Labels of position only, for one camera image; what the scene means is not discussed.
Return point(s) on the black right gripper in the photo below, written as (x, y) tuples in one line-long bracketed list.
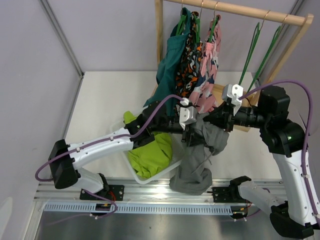
[(222, 116)]

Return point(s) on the green hanger of lime shorts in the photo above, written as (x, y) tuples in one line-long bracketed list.
[(270, 48)]

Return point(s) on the pink patterned shorts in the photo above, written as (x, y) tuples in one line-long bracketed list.
[(202, 96)]

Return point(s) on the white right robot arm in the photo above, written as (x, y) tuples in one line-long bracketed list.
[(296, 216)]

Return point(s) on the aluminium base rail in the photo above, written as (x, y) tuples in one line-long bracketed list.
[(154, 192)]

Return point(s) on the black orange patterned shorts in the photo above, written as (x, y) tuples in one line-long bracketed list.
[(188, 68)]

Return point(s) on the black mounting plate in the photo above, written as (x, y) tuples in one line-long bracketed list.
[(116, 192), (226, 194)]

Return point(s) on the green hanger of grey shorts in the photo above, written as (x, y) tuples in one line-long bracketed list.
[(253, 43)]

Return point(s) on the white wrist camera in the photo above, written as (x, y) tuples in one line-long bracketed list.
[(187, 113), (232, 93)]

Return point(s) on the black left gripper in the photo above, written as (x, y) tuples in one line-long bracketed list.
[(194, 138)]

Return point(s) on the teal shorts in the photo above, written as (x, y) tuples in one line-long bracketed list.
[(167, 68)]

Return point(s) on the green hanger of pink shorts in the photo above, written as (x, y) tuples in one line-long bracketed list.
[(214, 23)]

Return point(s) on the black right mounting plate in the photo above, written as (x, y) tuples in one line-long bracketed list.
[(226, 194)]

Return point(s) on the lime green shorts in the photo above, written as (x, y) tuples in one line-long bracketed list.
[(151, 159)]

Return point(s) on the grey shorts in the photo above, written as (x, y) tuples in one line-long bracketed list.
[(192, 177)]

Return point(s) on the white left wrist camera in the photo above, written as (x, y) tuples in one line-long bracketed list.
[(187, 113)]

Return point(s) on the wooden clothes rack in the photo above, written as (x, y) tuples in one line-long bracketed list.
[(302, 25)]

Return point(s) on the green hanger of patterned shorts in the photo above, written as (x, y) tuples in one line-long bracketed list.
[(197, 19)]

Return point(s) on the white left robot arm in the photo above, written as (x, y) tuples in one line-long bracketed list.
[(145, 138)]

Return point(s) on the white perforated plastic basket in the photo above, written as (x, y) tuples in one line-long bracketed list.
[(178, 153)]

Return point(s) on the green hanger of teal shorts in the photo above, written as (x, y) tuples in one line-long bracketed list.
[(181, 26)]

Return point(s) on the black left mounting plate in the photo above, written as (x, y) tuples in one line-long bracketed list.
[(116, 192)]

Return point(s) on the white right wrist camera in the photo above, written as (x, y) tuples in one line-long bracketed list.
[(232, 93)]

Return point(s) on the grey slotted cable duct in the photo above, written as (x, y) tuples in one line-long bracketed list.
[(134, 208)]

